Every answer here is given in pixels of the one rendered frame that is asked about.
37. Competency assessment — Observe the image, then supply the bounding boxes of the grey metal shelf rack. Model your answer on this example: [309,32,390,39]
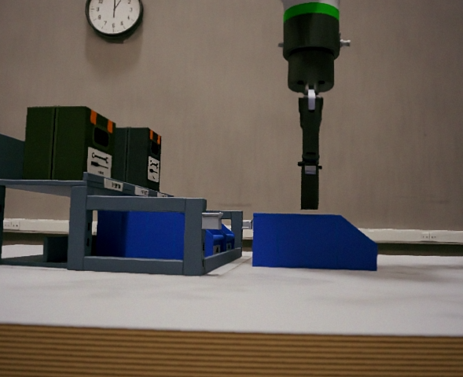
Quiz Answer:
[0,134,253,276]

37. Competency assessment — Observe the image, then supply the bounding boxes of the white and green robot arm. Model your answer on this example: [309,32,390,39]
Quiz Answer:
[277,0,350,61]

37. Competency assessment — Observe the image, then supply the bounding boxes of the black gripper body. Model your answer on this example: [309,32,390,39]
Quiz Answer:
[288,50,334,95]

